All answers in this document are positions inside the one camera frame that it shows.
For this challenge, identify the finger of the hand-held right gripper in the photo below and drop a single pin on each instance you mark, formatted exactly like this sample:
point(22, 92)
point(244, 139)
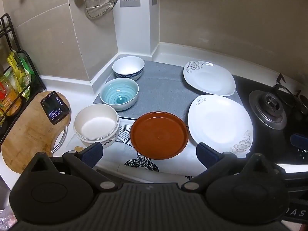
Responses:
point(298, 140)

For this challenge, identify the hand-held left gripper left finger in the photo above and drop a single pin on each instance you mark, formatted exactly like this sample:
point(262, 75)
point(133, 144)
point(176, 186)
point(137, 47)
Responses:
point(92, 152)

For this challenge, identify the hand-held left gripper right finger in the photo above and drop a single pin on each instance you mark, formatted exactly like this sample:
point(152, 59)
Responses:
point(207, 155)

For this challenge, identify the cream round bowl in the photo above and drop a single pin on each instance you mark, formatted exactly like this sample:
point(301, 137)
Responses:
point(96, 122)

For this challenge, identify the large white floral plate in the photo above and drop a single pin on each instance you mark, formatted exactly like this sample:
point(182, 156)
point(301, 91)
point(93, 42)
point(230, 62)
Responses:
point(216, 120)

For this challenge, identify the brown round plate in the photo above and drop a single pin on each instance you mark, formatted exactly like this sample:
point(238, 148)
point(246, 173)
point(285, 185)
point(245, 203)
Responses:
point(158, 134)

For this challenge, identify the teal glazed bowl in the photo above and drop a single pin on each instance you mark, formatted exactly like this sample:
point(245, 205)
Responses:
point(119, 93)

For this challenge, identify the small white floral plate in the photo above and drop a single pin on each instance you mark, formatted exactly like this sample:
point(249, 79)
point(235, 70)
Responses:
point(209, 79)

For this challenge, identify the white bowl with blue pattern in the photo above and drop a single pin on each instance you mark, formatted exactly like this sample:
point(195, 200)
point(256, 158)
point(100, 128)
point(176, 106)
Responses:
point(127, 65)

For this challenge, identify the black gas stove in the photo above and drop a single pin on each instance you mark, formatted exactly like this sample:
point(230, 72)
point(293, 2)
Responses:
point(264, 139)

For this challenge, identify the metal stove burner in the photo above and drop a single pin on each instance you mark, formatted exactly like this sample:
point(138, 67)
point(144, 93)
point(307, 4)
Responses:
point(269, 108)

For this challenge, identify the black smartphone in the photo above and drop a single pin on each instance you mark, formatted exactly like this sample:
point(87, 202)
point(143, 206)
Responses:
point(54, 108)

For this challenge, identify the wooden cutting board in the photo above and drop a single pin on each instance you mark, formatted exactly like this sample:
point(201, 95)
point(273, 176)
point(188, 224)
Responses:
point(28, 134)

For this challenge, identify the grey fabric mat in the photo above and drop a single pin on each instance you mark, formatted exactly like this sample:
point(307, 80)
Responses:
point(163, 89)

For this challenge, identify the cooking oil bottle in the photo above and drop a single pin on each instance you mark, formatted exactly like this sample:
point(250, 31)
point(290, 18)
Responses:
point(9, 96)

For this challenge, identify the green packet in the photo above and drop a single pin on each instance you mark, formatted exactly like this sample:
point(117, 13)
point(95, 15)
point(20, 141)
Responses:
point(27, 69)

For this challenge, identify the yellow packet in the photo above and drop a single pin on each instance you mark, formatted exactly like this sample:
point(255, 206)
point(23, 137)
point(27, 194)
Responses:
point(16, 69)

